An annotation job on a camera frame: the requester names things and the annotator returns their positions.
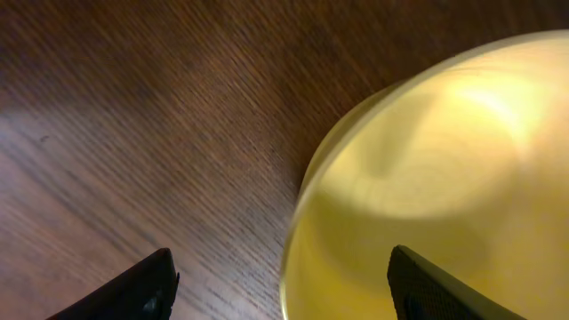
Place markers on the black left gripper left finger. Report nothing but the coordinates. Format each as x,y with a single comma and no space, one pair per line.
146,291

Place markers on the yellow small bowl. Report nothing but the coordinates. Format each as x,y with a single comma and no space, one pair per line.
465,164

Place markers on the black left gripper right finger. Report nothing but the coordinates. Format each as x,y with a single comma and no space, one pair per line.
423,291

